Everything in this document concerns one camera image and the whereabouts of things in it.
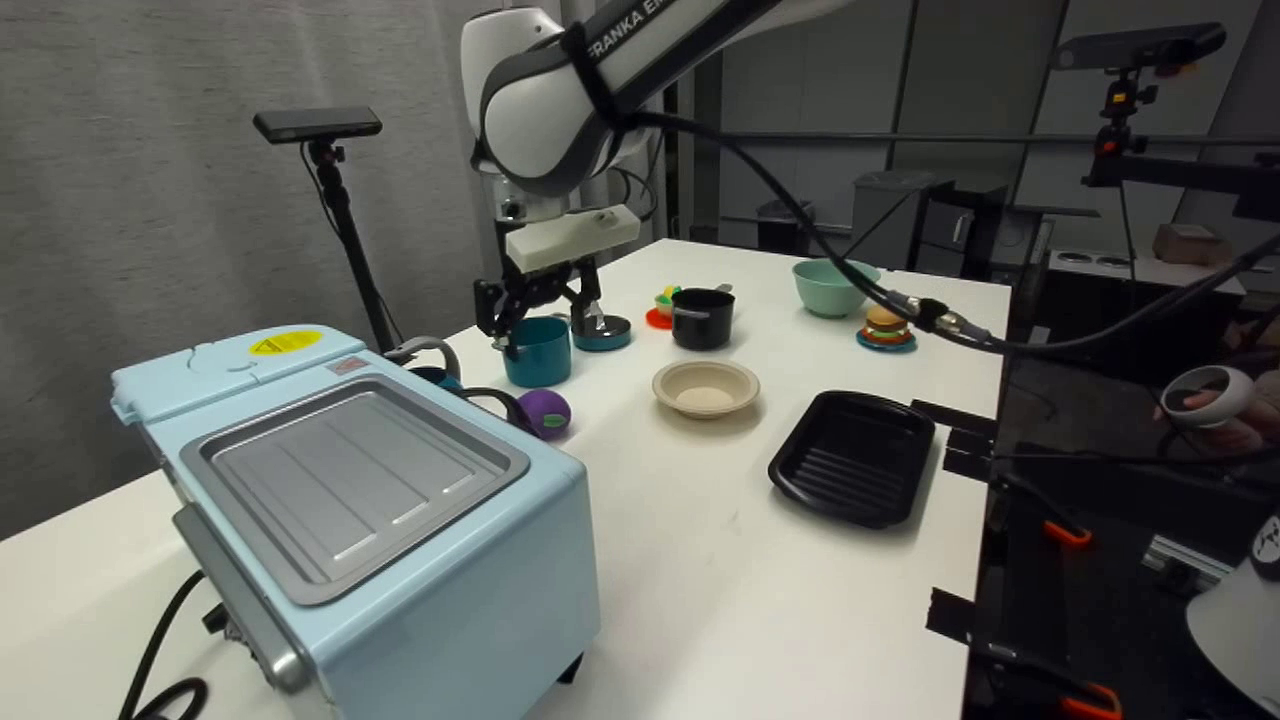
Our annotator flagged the teal bowl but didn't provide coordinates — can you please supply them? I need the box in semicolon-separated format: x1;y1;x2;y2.
790;257;885;323

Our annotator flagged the white rounded device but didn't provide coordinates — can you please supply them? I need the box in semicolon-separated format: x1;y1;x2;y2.
1179;513;1280;720

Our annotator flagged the light blue toaster oven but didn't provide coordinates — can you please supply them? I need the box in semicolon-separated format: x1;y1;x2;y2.
109;320;604;720

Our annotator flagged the black baking tray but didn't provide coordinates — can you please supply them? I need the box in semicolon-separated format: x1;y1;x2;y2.
763;390;939;533

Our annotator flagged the black toaster power cable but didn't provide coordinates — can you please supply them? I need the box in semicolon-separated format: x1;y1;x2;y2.
118;567;216;720

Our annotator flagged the orange clamp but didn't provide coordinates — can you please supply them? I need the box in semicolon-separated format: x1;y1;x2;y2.
1038;515;1099;558
1052;678;1128;720

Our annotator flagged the black camera clamp arm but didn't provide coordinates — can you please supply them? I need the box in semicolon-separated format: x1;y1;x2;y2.
1081;71;1280;223

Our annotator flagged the purple plush toy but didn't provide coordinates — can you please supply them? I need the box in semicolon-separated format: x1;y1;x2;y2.
514;390;575;446

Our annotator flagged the black camera on tripod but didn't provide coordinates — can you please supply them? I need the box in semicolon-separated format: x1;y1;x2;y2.
251;106;387;149

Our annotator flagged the black tripod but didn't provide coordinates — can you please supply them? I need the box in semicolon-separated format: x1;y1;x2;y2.
309;138;405;358

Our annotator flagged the beige plate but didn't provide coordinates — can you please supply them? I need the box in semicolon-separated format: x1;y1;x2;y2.
649;358;763;424

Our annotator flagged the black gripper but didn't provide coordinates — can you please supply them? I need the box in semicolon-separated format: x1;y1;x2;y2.
472;247;613;346

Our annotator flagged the black saucepan with grey handle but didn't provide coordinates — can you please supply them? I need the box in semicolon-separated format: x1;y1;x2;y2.
669;286;741;358

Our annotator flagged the teal toy pot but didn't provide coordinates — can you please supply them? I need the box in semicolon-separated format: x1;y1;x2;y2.
500;312;575;393

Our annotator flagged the toy burger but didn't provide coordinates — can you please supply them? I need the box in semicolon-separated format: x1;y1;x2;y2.
851;301;921;358

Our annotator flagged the white VR controller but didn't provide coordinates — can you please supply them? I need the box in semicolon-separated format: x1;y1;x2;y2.
1157;360;1261;434

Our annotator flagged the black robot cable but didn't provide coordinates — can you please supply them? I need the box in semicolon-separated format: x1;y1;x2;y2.
626;106;1280;360

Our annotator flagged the black camera on clamp arm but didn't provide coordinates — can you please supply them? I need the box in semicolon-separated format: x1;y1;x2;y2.
1055;15;1232;81

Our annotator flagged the person's hand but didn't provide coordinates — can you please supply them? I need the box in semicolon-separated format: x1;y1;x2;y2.
1197;385;1280;465

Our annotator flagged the grey background cabinet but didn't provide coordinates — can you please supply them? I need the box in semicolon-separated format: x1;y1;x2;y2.
851;169;1033;279

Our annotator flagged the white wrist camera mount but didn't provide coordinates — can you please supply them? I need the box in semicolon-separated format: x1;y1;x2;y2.
497;199;649;278

